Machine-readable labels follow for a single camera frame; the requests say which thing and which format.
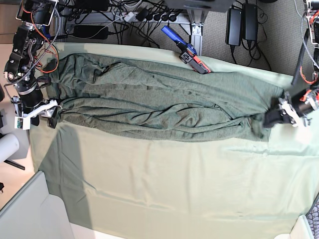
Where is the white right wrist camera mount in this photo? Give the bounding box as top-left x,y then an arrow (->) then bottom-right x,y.
11,96 -> 61,130

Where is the blue orange clamp at centre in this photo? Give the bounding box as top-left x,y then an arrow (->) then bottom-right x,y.
161,25 -> 211,74

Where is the aluminium frame post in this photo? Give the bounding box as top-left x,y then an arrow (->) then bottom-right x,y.
187,9 -> 208,56

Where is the green T-shirt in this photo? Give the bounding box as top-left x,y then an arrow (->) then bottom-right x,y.
47,53 -> 283,142

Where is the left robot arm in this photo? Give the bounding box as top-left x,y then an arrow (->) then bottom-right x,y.
263,0 -> 319,128

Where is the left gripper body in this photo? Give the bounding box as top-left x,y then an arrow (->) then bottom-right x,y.
292,96 -> 319,117

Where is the white cylinder on stand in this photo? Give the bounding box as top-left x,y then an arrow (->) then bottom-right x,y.
0,133 -> 20,163

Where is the black power adapter brick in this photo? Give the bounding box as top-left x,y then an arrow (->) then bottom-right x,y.
225,8 -> 242,46

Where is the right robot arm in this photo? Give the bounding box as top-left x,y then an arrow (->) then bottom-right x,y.
3,0 -> 60,130

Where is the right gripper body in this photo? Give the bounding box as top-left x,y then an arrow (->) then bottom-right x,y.
13,83 -> 45,109

